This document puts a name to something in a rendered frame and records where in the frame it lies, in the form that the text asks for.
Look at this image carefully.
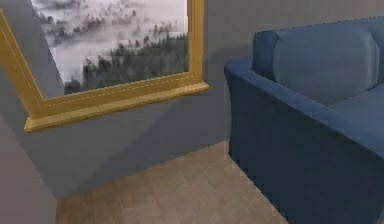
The blue sofa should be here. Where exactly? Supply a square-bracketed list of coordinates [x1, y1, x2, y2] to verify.
[223, 15, 384, 224]

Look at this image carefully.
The yellow framed window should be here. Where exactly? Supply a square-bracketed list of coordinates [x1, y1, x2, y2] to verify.
[0, 0, 211, 133]

